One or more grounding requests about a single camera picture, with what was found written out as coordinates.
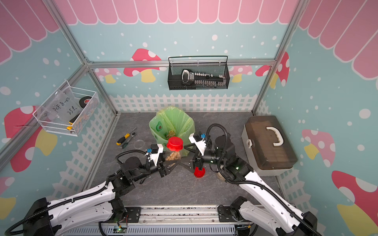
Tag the clear plastic bag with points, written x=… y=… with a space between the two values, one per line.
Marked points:
x=61 y=108

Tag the socket set in basket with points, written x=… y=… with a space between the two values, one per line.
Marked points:
x=198 y=80

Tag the white wire wall basket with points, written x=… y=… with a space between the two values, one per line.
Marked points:
x=83 y=118

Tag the black tape roll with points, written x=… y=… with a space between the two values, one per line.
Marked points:
x=84 y=101

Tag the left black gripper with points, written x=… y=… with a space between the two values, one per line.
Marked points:
x=165 y=169

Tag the yellow handle screwdriver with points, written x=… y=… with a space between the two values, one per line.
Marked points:
x=124 y=138

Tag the green bag trash bin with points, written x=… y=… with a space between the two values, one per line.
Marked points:
x=171 y=118

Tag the beige lid jar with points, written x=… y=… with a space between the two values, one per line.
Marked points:
x=220 y=177

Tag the yellow black tool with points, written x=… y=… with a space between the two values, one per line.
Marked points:
x=71 y=122

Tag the black mesh wall basket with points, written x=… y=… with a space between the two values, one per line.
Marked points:
x=216 y=65

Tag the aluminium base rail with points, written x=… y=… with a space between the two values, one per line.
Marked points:
x=208 y=220

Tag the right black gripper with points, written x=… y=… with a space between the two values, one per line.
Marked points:
x=197 y=156

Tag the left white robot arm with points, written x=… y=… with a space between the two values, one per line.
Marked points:
x=101 y=203

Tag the peanut pile in bin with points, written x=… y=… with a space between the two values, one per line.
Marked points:
x=170 y=134

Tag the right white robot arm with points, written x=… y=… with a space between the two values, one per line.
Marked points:
x=265 y=194

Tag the brown lid storage box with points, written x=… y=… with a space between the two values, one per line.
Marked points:
x=267 y=147

